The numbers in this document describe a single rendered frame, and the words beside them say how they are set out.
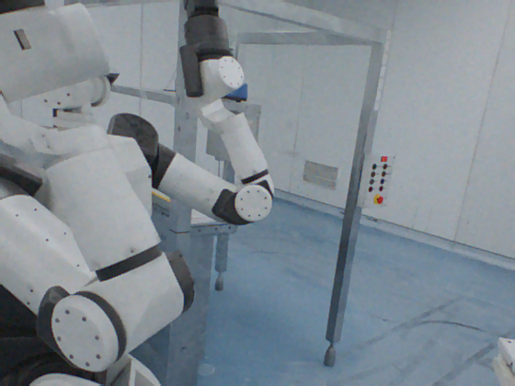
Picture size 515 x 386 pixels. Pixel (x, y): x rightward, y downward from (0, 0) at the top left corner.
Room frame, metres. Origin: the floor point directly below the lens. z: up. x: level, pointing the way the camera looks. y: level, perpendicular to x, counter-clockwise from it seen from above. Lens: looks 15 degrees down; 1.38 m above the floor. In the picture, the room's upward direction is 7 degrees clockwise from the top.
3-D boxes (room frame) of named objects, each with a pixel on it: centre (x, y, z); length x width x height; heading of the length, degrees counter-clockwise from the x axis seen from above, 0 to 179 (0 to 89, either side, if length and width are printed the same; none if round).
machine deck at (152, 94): (2.08, 0.49, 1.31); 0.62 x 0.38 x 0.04; 42
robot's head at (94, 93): (0.78, 0.35, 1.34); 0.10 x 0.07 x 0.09; 173
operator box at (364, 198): (2.37, -0.42, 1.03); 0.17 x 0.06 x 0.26; 132
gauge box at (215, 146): (2.03, 0.26, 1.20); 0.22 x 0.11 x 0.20; 42
